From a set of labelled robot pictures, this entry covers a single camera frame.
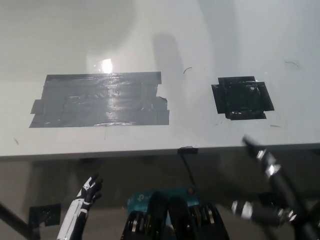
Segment black metal table leg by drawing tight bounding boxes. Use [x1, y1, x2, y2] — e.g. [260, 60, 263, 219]
[0, 199, 41, 240]

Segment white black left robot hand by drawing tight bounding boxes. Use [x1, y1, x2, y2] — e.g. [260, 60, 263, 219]
[56, 172, 104, 240]

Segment black tape square patch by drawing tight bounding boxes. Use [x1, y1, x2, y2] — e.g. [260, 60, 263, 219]
[211, 76, 275, 120]

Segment small black tape strip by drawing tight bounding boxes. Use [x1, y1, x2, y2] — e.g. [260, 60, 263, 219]
[177, 147, 199, 154]

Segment grey duct tape patch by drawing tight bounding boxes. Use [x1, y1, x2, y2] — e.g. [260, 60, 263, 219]
[28, 71, 171, 129]

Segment thin black cable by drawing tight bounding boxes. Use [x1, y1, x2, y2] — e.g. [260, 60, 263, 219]
[181, 152, 196, 188]

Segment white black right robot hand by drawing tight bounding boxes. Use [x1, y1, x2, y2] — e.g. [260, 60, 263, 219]
[231, 134, 313, 240]

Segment black floor tape patch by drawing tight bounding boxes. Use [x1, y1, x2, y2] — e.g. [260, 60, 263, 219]
[28, 203, 62, 227]

